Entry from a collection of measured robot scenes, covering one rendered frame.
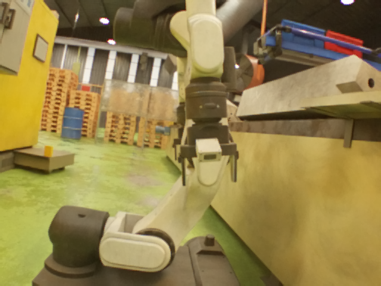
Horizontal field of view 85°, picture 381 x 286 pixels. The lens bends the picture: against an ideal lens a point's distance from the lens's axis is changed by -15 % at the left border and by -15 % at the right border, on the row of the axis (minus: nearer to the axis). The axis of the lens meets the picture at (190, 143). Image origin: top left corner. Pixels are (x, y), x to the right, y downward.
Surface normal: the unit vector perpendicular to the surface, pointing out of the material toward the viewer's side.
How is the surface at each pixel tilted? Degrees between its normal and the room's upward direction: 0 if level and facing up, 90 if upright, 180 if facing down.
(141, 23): 113
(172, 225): 90
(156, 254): 90
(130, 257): 90
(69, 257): 90
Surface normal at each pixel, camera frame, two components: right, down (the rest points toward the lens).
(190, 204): 0.03, 0.47
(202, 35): 0.10, 0.05
